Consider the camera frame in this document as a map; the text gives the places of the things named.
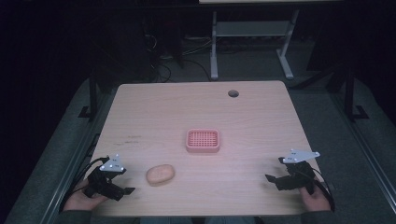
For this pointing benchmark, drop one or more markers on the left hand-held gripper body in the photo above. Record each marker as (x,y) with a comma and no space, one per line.
(104,182)

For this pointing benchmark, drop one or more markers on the person's right hand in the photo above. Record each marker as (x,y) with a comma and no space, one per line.
(316,200)

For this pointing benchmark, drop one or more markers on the person's left hand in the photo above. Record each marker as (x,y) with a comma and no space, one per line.
(81,200)

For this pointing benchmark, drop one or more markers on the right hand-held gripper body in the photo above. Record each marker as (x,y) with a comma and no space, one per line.
(299,174)

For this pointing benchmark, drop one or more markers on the pink soap dish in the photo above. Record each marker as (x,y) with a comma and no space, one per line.
(203,140)

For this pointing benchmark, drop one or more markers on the tan potato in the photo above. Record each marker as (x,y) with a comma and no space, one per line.
(160,174)

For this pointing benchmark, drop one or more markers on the white metal stand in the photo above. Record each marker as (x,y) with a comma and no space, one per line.
(250,29)

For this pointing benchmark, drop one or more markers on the black metal stand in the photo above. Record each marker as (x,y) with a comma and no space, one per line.
(92,96)
(350,93)

